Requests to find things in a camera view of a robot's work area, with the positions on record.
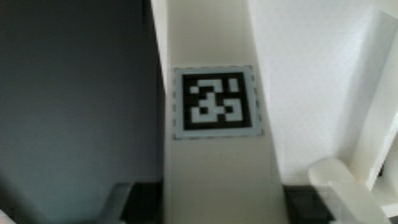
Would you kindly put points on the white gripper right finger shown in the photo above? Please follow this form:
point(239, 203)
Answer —
point(308, 211)

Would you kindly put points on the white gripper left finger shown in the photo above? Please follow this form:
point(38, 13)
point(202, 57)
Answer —
point(134, 206)

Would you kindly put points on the white leg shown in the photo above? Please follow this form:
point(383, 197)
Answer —
point(221, 181)
point(364, 204)

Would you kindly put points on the white desk top tray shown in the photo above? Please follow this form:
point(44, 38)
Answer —
point(328, 57)

